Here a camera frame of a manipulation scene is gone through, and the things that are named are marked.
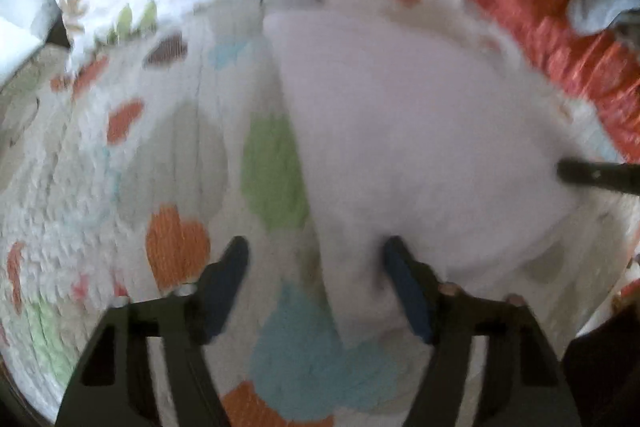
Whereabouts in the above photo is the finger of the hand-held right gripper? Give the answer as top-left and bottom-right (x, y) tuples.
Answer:
(556, 158), (640, 196)

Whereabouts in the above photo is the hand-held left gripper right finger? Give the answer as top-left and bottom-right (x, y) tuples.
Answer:
(383, 236), (582, 427)

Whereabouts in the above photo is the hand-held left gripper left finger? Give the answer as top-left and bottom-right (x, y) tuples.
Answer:
(55, 236), (250, 427)

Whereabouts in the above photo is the white small garment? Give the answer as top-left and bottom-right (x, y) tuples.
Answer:
(262, 0), (603, 354)

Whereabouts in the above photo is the quilt with coloured dots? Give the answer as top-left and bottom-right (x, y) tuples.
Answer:
(0, 0), (640, 427)

